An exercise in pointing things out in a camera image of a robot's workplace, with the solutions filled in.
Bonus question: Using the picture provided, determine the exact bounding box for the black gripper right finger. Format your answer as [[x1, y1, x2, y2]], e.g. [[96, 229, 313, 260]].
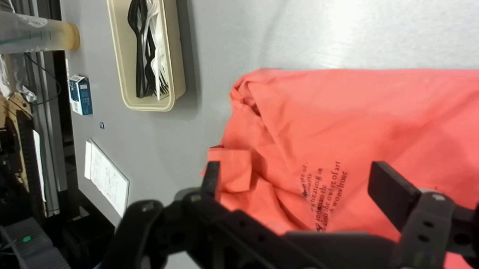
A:
[[366, 160, 479, 269]]

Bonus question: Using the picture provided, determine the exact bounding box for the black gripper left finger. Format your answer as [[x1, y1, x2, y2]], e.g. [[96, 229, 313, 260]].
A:
[[99, 160, 320, 269]]

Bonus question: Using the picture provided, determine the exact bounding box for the coral printed sweatshirt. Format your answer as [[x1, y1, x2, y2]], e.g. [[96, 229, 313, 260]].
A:
[[200, 68, 479, 269]]

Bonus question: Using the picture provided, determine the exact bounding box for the white paper label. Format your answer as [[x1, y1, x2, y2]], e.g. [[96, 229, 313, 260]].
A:
[[82, 139, 131, 220]]

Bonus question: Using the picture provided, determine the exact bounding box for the beige cutlery tray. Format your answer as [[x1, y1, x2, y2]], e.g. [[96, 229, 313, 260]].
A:
[[105, 0, 187, 114]]

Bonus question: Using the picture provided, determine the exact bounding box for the black plastic fork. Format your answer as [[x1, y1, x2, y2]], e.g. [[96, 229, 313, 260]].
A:
[[125, 0, 160, 100]]

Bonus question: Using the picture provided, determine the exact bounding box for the white plastic cutlery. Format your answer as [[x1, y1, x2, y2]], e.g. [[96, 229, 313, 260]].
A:
[[146, 3, 170, 102]]

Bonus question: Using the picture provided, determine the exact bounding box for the small blue white carton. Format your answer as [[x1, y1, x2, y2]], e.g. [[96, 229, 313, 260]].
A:
[[67, 74, 94, 117]]

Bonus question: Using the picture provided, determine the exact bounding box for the black device green light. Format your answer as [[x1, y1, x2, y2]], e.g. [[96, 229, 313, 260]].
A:
[[0, 216, 73, 269]]

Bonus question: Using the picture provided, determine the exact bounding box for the brown cardboard piece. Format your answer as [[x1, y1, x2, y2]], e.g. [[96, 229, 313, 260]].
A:
[[0, 90, 36, 193]]

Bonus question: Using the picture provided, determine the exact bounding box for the tan wooden board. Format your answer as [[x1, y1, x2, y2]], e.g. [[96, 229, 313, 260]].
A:
[[0, 12, 81, 56]]

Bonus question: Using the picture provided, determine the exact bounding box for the aluminium frame profile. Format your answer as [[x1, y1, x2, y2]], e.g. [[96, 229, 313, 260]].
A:
[[22, 50, 70, 222]]

